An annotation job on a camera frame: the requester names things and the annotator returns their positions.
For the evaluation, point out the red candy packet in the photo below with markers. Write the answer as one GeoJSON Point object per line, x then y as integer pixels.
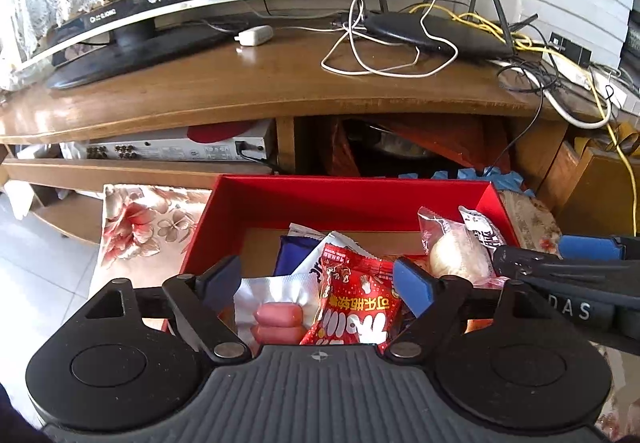
{"type": "Point", "coordinates": [355, 308]}

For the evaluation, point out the white charger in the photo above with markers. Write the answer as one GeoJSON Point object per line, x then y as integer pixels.
{"type": "Point", "coordinates": [255, 36]}

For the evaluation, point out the pink sausage packet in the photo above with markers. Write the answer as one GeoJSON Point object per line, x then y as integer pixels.
{"type": "Point", "coordinates": [275, 308]}

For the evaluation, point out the white power strip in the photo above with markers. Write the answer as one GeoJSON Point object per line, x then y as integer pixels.
{"type": "Point", "coordinates": [610, 93]}
{"type": "Point", "coordinates": [570, 73]}

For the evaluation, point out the white wafer packet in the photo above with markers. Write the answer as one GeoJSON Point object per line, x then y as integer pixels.
{"type": "Point", "coordinates": [342, 240]}

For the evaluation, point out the round cake clear wrapper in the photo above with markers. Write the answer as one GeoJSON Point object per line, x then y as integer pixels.
{"type": "Point", "coordinates": [455, 258]}

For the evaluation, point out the orange plastic bag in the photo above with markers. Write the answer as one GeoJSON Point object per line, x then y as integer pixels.
{"type": "Point", "coordinates": [450, 138]}

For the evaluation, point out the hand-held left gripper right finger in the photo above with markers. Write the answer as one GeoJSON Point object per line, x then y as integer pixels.
{"type": "Point", "coordinates": [412, 285]}

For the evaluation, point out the black power adapter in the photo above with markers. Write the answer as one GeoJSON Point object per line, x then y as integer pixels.
{"type": "Point", "coordinates": [570, 50]}

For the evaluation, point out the red cardboard box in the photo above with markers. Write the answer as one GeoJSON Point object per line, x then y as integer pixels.
{"type": "Point", "coordinates": [325, 198]}

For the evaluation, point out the blue snack packet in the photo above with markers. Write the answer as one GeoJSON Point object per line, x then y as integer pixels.
{"type": "Point", "coordinates": [295, 255]}

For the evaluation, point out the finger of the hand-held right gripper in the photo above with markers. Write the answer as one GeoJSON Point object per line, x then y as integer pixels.
{"type": "Point", "coordinates": [525, 265]}
{"type": "Point", "coordinates": [590, 247]}

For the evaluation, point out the red round pad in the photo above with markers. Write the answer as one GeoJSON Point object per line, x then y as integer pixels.
{"type": "Point", "coordinates": [215, 133]}

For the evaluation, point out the dark storage rack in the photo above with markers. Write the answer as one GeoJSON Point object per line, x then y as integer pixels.
{"type": "Point", "coordinates": [631, 38]}

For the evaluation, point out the wooden television cabinet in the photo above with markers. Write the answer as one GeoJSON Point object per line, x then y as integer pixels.
{"type": "Point", "coordinates": [250, 83]}

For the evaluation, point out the silver media player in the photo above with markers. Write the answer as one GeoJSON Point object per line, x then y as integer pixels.
{"type": "Point", "coordinates": [165, 150]}

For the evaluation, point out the brown cardboard box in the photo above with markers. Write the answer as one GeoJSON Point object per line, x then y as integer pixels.
{"type": "Point", "coordinates": [600, 188]}

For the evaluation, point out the floral tablecloth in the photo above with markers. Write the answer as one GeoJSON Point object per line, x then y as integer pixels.
{"type": "Point", "coordinates": [145, 223]}

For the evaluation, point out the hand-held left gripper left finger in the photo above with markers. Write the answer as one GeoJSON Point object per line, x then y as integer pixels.
{"type": "Point", "coordinates": [225, 280]}

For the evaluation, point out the blue foam mat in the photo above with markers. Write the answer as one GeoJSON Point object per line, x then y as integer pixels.
{"type": "Point", "coordinates": [505, 180]}

